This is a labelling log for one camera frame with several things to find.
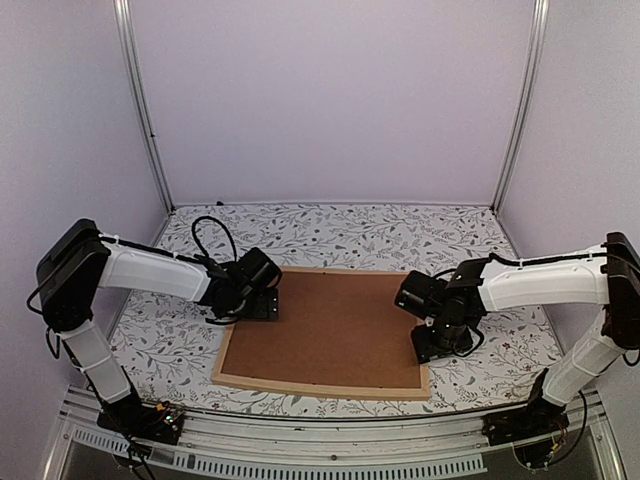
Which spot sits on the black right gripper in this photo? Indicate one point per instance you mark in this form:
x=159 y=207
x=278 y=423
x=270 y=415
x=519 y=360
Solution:
x=423 y=349

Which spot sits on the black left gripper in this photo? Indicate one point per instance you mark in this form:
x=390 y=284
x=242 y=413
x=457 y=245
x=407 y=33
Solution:
x=267 y=310

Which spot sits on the brown backing board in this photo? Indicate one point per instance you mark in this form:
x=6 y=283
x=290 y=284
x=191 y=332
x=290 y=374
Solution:
x=320 y=330

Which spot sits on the light wooden picture frame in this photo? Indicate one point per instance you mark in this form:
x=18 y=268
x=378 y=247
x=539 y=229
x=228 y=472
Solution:
x=320 y=387

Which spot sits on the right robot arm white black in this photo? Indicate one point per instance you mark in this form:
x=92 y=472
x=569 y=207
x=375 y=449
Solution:
x=602 y=280

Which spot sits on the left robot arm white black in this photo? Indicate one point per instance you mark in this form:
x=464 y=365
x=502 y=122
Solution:
x=87 y=267

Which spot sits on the floral patterned table mat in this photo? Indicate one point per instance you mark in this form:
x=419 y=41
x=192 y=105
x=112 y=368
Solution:
x=168 y=350

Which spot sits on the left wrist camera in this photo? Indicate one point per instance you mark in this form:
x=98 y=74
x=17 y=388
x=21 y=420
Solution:
x=254 y=272

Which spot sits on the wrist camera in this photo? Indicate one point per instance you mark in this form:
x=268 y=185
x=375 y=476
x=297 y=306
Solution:
x=421 y=295
x=254 y=272

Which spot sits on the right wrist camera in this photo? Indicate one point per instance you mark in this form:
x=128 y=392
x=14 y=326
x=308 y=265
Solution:
x=421 y=295

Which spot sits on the aluminium front rail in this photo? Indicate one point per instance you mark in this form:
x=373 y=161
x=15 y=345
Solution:
x=221 y=445

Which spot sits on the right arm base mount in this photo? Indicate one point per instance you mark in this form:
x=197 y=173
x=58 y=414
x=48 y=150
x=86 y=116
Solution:
x=537 y=417

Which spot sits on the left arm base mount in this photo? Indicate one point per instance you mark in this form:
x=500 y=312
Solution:
x=161 y=422

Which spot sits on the left aluminium corner post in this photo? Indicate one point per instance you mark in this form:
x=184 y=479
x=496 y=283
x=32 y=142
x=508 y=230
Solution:
x=126 y=35

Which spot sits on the aluminium corner post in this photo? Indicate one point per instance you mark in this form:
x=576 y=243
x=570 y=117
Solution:
x=126 y=35
x=532 y=65

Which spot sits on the right aluminium corner post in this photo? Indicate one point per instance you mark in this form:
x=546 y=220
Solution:
x=532 y=65

